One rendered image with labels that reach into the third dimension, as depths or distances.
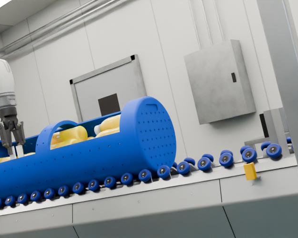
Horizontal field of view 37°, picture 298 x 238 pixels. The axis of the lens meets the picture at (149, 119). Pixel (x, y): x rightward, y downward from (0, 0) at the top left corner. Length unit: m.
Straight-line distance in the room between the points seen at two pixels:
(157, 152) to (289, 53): 0.69
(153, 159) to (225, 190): 0.30
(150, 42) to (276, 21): 4.57
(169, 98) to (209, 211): 4.09
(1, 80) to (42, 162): 0.42
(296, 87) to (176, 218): 0.63
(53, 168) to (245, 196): 0.74
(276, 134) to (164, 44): 4.17
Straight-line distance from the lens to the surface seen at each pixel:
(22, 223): 1.89
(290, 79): 1.05
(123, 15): 5.89
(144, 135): 1.51
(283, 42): 1.06
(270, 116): 1.38
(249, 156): 1.35
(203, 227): 1.44
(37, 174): 1.78
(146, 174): 1.51
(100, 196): 1.62
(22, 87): 7.37
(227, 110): 4.80
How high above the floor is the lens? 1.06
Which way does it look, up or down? 3 degrees up
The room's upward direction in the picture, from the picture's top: 13 degrees counter-clockwise
